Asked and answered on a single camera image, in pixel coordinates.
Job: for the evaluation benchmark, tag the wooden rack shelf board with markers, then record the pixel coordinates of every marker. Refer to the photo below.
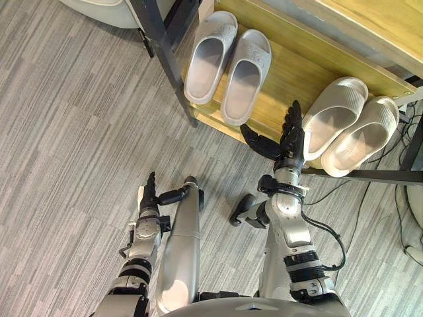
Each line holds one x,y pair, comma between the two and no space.
291,69
380,20

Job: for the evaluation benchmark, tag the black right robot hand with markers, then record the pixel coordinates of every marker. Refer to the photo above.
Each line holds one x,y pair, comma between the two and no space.
292,145

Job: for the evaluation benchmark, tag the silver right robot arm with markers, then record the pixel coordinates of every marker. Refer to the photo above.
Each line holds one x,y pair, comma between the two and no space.
295,228

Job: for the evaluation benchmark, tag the black metal rack frame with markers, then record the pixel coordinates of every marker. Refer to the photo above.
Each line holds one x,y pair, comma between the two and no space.
165,46

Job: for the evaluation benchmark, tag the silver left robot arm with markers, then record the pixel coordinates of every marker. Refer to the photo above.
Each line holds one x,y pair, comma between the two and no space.
142,244

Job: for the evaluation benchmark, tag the white rounded base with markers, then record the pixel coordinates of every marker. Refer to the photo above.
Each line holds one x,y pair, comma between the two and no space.
415,204
109,13

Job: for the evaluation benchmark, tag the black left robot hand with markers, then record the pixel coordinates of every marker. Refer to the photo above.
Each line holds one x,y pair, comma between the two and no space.
148,201

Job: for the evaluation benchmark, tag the grey robot torso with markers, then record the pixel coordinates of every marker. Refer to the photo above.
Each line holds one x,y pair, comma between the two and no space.
251,307

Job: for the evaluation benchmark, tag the pale grey ribbed slipper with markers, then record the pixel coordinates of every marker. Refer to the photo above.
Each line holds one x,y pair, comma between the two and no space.
330,122
360,142

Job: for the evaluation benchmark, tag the silver right robot leg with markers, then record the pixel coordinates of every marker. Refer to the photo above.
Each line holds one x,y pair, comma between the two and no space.
274,264

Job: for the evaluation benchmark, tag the silver robot leg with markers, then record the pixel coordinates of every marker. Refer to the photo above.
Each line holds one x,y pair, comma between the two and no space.
183,251
274,264

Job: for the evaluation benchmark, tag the grey embossed slipper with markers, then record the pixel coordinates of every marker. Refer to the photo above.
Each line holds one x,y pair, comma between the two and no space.
206,62
246,82

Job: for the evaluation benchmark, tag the silver left robot leg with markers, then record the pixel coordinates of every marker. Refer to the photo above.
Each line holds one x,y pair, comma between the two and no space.
183,251

